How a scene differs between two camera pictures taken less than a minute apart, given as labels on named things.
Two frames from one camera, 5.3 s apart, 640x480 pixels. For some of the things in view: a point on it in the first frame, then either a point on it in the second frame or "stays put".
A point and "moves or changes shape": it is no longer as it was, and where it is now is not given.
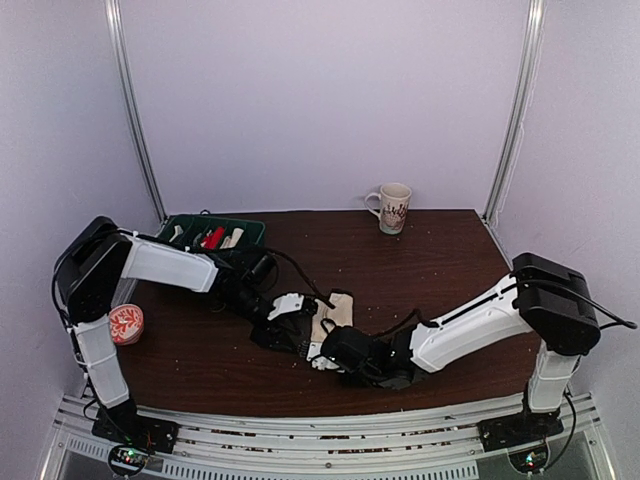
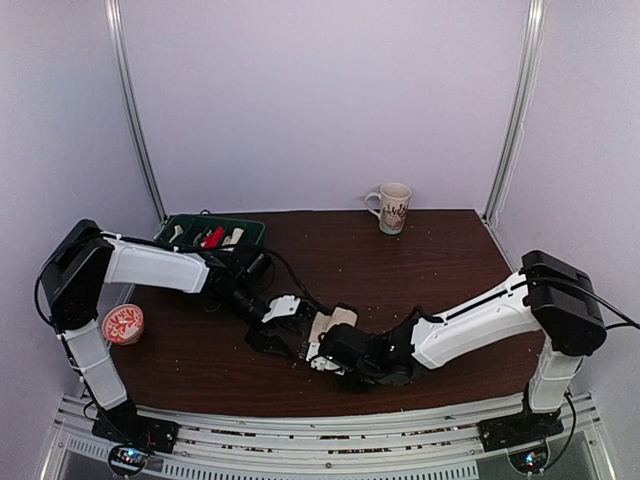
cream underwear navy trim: (340, 316) moves or changes shape
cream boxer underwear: (232, 241) stays put
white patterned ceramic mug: (394, 206) stays put
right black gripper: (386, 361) stays put
